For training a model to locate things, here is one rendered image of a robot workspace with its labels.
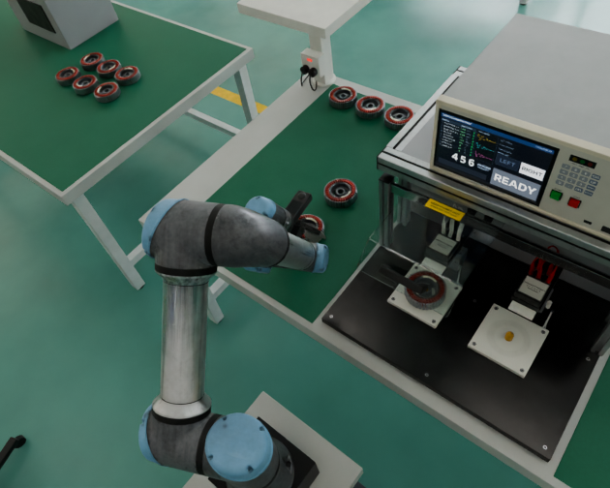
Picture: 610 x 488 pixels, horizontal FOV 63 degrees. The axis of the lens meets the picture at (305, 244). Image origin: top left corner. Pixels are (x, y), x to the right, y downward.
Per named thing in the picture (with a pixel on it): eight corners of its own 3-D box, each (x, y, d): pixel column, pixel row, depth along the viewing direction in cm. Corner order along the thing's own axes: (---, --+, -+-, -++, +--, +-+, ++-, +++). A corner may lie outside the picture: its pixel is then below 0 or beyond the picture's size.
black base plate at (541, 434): (547, 463, 113) (550, 460, 112) (321, 321, 142) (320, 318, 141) (620, 311, 133) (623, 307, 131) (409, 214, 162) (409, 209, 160)
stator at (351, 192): (318, 196, 172) (317, 188, 169) (344, 179, 175) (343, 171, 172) (337, 214, 166) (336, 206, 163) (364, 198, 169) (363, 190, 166)
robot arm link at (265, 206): (239, 225, 129) (245, 193, 130) (258, 232, 139) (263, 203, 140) (266, 227, 126) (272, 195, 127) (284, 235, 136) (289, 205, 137)
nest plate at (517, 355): (523, 379, 123) (524, 377, 122) (467, 347, 130) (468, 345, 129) (548, 333, 130) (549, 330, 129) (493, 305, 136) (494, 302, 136)
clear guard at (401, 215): (446, 318, 110) (449, 304, 105) (355, 268, 121) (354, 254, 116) (511, 221, 124) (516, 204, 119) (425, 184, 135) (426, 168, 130)
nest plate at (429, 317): (435, 328, 134) (435, 326, 133) (386, 302, 141) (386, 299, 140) (462, 289, 141) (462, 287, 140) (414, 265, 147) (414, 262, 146)
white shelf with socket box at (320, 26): (336, 144, 187) (324, 28, 151) (262, 113, 203) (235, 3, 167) (387, 93, 201) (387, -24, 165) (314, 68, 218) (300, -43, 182)
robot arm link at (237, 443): (269, 499, 98) (255, 483, 88) (207, 482, 102) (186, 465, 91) (287, 438, 105) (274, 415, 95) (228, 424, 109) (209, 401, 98)
